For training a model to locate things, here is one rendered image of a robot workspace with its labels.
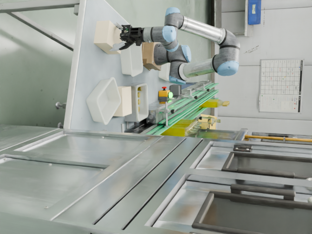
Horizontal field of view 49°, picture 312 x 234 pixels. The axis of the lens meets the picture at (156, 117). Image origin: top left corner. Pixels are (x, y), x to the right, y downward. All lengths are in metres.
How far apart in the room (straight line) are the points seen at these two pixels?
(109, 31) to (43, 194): 1.08
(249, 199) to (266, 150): 0.40
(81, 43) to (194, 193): 1.06
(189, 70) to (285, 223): 1.52
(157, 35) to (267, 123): 6.71
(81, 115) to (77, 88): 0.14
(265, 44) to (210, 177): 7.20
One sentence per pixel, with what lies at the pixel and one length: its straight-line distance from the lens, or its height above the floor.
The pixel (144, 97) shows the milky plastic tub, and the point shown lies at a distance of 2.22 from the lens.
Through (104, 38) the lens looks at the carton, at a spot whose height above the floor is 0.81.
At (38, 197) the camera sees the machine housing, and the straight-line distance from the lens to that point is 0.90.
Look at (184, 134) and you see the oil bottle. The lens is 2.26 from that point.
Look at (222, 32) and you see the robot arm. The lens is 1.99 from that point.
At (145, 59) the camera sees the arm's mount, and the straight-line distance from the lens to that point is 2.33.
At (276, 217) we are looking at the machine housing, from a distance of 0.80.
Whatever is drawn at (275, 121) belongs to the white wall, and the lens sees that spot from 8.23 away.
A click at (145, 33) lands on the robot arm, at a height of 1.02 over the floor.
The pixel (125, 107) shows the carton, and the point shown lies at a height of 0.83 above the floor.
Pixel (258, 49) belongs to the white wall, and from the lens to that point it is 8.06.
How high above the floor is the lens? 1.68
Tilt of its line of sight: 21 degrees down
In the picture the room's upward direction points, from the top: 93 degrees clockwise
